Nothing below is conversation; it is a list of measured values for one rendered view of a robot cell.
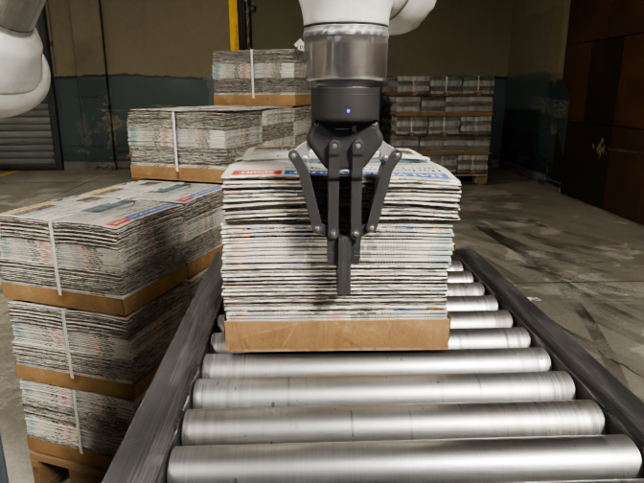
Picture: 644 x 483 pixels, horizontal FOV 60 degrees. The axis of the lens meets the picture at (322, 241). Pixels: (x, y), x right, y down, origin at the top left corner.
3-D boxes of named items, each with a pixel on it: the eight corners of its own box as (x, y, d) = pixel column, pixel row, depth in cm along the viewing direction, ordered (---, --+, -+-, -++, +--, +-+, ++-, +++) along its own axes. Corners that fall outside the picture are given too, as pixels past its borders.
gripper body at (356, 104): (379, 84, 64) (377, 165, 66) (305, 84, 64) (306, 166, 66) (389, 83, 57) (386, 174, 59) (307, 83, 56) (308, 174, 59)
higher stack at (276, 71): (223, 333, 266) (209, 50, 232) (250, 310, 294) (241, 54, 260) (298, 344, 255) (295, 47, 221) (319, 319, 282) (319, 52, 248)
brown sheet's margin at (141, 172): (130, 177, 192) (129, 165, 191) (177, 167, 218) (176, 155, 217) (227, 183, 180) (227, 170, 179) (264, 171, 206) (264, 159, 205)
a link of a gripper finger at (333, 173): (342, 140, 60) (329, 140, 60) (338, 241, 63) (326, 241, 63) (339, 137, 64) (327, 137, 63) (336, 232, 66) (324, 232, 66)
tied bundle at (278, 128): (178, 169, 218) (174, 108, 212) (216, 160, 245) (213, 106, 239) (266, 173, 206) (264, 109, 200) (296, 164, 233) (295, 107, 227)
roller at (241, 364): (200, 380, 75) (197, 347, 73) (542, 374, 77) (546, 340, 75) (194, 401, 70) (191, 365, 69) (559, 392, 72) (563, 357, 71)
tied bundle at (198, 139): (129, 179, 192) (124, 110, 186) (177, 168, 219) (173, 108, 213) (227, 185, 180) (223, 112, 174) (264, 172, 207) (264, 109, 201)
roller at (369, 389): (191, 407, 68) (189, 371, 67) (564, 399, 70) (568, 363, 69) (183, 431, 64) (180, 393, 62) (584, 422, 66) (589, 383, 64)
